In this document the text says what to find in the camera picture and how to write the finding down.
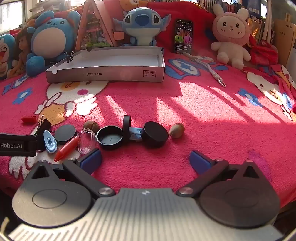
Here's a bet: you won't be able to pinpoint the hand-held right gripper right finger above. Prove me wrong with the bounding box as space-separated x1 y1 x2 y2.
176 150 265 198

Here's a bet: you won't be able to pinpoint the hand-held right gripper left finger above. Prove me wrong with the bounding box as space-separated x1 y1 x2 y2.
31 148 116 198

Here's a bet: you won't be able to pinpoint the clear plastic dome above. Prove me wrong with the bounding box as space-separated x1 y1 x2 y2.
77 128 96 154

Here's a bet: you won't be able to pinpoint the slim orange-red crayon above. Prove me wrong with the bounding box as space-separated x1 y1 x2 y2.
54 136 80 163

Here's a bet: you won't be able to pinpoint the black round case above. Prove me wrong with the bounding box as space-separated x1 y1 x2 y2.
96 115 132 151

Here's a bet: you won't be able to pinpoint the light blue boat-shaped clip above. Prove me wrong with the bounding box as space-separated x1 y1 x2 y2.
43 130 58 153

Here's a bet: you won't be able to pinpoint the large black binder clip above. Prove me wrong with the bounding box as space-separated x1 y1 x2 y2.
33 115 53 139

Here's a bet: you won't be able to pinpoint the brown hazelnut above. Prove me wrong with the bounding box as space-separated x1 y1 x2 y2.
83 121 100 133

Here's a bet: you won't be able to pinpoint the black disc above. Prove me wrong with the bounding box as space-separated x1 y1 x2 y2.
55 124 78 145

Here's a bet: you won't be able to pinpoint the pale hazelnut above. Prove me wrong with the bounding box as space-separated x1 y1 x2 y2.
169 123 185 139

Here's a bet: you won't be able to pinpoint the black round puck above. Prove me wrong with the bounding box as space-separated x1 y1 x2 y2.
140 121 169 149

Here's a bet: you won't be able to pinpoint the shallow white cardboard box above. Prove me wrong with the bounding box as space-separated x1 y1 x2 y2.
45 46 166 83

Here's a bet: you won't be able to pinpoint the small light blue piece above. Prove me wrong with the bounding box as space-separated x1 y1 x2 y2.
129 127 142 141

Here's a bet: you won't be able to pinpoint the blue cat robot plush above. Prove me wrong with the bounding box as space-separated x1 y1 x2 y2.
0 34 15 80

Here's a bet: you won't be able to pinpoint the small black binder clip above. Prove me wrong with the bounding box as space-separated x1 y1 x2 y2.
63 51 75 63

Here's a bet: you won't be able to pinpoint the brown-haired doll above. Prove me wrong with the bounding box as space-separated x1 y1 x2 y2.
7 29 30 78

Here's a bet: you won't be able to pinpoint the round blue mouse plush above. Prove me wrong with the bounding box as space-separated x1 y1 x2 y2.
25 10 81 76

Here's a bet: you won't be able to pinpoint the black smartphone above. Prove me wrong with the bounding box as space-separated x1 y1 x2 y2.
173 19 193 54

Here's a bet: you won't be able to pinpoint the red cloth bag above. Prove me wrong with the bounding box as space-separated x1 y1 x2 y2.
248 39 279 65

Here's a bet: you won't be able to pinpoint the triangular miniature house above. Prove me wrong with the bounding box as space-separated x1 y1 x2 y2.
74 0 125 51

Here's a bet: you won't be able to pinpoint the window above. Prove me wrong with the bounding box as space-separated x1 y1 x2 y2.
0 0 30 35

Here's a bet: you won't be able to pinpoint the pink bunny plush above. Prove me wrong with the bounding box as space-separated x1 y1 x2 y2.
211 3 252 70

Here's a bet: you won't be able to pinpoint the stack of papers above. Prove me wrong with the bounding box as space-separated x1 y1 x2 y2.
29 0 81 13

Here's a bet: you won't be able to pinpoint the blue alien plush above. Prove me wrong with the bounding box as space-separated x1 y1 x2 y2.
113 7 171 47

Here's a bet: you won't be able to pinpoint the brown cardboard board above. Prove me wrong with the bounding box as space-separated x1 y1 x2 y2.
273 13 293 67

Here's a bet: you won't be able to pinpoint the white poles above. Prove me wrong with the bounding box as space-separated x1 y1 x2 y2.
264 0 275 44

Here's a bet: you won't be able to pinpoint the coiled grey lanyard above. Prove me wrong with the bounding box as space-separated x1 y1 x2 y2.
183 52 226 87

